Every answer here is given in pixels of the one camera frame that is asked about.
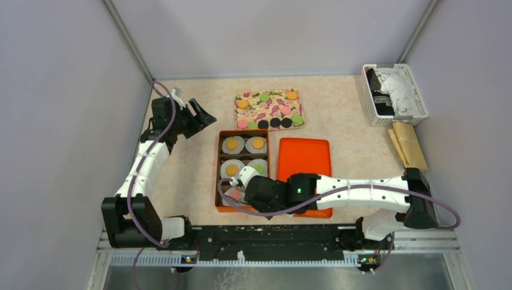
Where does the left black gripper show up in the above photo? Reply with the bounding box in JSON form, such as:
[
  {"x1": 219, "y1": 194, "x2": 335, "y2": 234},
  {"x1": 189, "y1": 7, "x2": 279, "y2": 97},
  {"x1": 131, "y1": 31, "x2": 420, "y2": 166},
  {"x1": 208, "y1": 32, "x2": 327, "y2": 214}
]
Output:
[{"x1": 169, "y1": 98, "x2": 216, "y2": 138}]

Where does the green cookie packed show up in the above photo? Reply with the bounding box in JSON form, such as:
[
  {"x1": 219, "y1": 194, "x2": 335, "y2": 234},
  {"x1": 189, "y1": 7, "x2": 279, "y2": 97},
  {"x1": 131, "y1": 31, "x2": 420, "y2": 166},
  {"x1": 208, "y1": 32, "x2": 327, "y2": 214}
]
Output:
[{"x1": 254, "y1": 164, "x2": 265, "y2": 175}]

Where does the pink cookie packed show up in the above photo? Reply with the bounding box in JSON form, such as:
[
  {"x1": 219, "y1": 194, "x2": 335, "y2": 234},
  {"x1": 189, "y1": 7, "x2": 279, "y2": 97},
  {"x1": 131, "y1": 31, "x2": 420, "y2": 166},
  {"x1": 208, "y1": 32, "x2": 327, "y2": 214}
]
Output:
[{"x1": 229, "y1": 189, "x2": 243, "y2": 201}]

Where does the yellow cookie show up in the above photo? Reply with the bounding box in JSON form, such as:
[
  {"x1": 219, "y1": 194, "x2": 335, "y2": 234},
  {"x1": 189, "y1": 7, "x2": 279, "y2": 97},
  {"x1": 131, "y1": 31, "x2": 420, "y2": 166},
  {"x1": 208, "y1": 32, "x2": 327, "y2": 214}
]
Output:
[
  {"x1": 225, "y1": 164, "x2": 238, "y2": 176},
  {"x1": 252, "y1": 138, "x2": 266, "y2": 149},
  {"x1": 286, "y1": 91, "x2": 298, "y2": 100},
  {"x1": 237, "y1": 99, "x2": 250, "y2": 110},
  {"x1": 226, "y1": 138, "x2": 238, "y2": 150}
]

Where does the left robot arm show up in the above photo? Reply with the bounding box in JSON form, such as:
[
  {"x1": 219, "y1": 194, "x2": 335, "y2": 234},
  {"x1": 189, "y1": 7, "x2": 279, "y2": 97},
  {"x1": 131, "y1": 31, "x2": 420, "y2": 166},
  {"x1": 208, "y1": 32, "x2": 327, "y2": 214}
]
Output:
[{"x1": 101, "y1": 87, "x2": 216, "y2": 250}]

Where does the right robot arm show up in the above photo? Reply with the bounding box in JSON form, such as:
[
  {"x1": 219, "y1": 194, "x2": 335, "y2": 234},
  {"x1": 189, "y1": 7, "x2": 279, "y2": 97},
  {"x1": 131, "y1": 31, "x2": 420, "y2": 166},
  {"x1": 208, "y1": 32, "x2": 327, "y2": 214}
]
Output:
[{"x1": 239, "y1": 166, "x2": 438, "y2": 249}]

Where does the white paper cup bottom-left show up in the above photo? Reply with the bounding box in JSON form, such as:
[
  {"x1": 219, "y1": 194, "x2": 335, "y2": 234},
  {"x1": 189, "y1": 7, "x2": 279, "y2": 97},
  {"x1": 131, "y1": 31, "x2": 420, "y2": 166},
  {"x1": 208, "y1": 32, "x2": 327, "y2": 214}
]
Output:
[{"x1": 225, "y1": 187, "x2": 246, "y2": 206}]

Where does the white paper cup middle-right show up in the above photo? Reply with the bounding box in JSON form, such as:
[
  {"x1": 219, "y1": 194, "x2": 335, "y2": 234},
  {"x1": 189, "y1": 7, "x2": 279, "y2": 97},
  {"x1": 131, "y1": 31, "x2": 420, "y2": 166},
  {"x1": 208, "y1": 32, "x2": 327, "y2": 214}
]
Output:
[{"x1": 248, "y1": 159, "x2": 268, "y2": 177}]

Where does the white paper cup middle-left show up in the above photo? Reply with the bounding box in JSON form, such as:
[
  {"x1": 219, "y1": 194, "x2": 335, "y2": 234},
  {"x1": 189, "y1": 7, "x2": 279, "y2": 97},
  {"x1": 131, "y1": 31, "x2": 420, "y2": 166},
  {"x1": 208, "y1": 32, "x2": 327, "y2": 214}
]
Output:
[{"x1": 220, "y1": 159, "x2": 245, "y2": 178}]

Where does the white paper cup top-left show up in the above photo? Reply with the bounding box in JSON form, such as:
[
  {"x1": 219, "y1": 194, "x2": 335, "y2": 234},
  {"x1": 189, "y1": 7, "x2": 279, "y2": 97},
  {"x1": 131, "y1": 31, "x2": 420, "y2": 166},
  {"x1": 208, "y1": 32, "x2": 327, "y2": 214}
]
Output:
[{"x1": 222, "y1": 136, "x2": 245, "y2": 155}]

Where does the pink cookie bottom left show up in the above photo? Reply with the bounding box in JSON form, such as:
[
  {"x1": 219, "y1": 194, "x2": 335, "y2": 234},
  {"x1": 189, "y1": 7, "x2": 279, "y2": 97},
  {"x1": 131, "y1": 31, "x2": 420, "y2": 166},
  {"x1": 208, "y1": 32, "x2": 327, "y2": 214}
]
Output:
[{"x1": 237, "y1": 120, "x2": 249, "y2": 130}]

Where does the pink cookie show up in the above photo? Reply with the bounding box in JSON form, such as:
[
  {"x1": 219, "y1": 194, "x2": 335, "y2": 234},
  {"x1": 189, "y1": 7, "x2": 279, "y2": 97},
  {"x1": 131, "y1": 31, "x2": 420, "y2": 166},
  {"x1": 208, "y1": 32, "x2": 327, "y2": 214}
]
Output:
[
  {"x1": 281, "y1": 106, "x2": 292, "y2": 115},
  {"x1": 237, "y1": 120, "x2": 249, "y2": 130}
]

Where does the orange cookie box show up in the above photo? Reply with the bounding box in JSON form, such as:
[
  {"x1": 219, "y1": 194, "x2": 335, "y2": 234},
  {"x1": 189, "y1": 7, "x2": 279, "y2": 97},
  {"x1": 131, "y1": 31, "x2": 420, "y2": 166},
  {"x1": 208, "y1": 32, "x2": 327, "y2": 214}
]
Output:
[{"x1": 214, "y1": 129, "x2": 272, "y2": 213}]

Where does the orange box lid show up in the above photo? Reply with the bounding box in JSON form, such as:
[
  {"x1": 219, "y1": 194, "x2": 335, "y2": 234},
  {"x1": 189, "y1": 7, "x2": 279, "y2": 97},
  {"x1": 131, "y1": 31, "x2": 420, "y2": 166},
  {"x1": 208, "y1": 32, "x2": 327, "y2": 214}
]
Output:
[{"x1": 277, "y1": 138, "x2": 332, "y2": 207}]

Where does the white paper cup top-right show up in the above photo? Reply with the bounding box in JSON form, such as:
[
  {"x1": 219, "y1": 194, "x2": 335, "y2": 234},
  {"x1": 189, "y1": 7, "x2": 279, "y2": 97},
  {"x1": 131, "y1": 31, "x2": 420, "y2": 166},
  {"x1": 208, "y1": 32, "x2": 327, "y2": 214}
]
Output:
[{"x1": 245, "y1": 137, "x2": 267, "y2": 154}]

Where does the green cookie bottom left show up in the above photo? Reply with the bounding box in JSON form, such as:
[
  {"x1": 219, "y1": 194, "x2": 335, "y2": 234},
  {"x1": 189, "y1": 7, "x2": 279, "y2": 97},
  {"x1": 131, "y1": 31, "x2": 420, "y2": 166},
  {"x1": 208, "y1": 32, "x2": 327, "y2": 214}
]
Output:
[{"x1": 248, "y1": 121, "x2": 258, "y2": 130}]

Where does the green cookie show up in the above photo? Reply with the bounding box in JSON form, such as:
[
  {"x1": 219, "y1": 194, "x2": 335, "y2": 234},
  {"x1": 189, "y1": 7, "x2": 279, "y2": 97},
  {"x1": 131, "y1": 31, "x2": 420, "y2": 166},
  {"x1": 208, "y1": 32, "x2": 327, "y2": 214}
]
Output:
[
  {"x1": 248, "y1": 121, "x2": 258, "y2": 130},
  {"x1": 259, "y1": 93, "x2": 270, "y2": 102},
  {"x1": 291, "y1": 114, "x2": 303, "y2": 126}
]

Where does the black cookie left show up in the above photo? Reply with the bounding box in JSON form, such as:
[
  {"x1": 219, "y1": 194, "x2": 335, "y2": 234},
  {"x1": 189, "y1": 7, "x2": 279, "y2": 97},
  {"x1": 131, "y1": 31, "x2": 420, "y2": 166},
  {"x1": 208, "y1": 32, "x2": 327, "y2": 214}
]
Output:
[{"x1": 257, "y1": 120, "x2": 269, "y2": 129}]

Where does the black cookie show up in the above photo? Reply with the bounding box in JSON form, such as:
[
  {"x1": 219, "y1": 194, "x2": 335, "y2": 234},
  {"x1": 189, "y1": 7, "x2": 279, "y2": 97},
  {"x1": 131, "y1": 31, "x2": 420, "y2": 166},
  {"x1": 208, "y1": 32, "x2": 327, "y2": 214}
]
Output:
[
  {"x1": 281, "y1": 118, "x2": 293, "y2": 128},
  {"x1": 269, "y1": 118, "x2": 281, "y2": 128},
  {"x1": 257, "y1": 120, "x2": 269, "y2": 129}
]

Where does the green cookie top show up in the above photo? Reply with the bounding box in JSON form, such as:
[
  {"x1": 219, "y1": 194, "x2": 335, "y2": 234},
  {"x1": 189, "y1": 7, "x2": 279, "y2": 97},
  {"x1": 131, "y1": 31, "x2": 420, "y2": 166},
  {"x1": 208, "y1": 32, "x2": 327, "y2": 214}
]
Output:
[{"x1": 259, "y1": 93, "x2": 270, "y2": 102}]

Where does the floral cookie tray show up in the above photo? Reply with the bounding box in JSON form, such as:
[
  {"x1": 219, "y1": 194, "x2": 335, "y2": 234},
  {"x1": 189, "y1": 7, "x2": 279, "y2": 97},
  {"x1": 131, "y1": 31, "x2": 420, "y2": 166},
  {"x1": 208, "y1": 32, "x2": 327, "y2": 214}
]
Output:
[{"x1": 234, "y1": 89, "x2": 306, "y2": 131}]

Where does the black cookie middle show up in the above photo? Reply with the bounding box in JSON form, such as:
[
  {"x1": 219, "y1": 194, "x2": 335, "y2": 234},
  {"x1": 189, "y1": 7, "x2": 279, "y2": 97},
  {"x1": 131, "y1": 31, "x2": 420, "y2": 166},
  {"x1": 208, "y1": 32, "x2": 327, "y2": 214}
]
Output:
[{"x1": 269, "y1": 118, "x2": 281, "y2": 128}]

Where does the black cookie right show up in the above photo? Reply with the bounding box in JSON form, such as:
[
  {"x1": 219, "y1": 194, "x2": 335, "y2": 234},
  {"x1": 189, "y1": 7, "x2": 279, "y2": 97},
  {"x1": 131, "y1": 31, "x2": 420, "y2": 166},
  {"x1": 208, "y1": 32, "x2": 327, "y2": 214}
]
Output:
[{"x1": 281, "y1": 118, "x2": 293, "y2": 128}]

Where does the green cookie right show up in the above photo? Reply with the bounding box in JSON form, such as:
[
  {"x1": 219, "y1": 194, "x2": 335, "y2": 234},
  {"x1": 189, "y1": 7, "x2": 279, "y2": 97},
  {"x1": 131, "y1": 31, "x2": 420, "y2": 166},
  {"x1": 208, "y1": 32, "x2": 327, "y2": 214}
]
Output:
[{"x1": 291, "y1": 114, "x2": 303, "y2": 126}]

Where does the pink cookie right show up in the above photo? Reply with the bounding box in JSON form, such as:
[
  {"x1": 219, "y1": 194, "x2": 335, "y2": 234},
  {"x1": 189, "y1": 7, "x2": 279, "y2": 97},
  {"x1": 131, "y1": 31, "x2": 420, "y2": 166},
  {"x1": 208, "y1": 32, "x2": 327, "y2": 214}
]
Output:
[{"x1": 281, "y1": 106, "x2": 292, "y2": 115}]

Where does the white plastic basket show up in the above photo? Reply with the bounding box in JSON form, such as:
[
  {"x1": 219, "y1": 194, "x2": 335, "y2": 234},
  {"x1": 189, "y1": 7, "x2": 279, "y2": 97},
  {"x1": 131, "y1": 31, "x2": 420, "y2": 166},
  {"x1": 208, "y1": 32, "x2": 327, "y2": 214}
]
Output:
[{"x1": 360, "y1": 63, "x2": 429, "y2": 126}]

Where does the black item in basket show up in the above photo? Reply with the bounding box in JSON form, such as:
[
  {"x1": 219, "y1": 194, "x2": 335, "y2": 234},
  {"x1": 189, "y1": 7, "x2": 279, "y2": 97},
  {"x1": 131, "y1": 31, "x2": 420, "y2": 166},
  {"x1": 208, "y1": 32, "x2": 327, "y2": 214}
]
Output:
[{"x1": 366, "y1": 68, "x2": 395, "y2": 116}]

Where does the white cloth in basket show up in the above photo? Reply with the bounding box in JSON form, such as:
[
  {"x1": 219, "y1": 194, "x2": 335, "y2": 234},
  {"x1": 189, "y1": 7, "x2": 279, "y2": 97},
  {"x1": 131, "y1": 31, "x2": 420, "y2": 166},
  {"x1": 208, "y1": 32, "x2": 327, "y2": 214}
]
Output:
[{"x1": 375, "y1": 68, "x2": 420, "y2": 115}]

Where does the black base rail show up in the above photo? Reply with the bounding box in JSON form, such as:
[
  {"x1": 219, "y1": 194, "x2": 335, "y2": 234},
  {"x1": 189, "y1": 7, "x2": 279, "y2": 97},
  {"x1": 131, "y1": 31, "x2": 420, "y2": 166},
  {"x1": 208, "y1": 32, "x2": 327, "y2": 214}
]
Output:
[{"x1": 158, "y1": 224, "x2": 395, "y2": 263}]

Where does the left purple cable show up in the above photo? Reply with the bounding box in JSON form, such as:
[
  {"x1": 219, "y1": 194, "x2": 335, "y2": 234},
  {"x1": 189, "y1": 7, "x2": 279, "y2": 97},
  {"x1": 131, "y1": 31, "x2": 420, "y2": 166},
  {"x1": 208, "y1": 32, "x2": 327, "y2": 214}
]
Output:
[{"x1": 127, "y1": 81, "x2": 178, "y2": 290}]

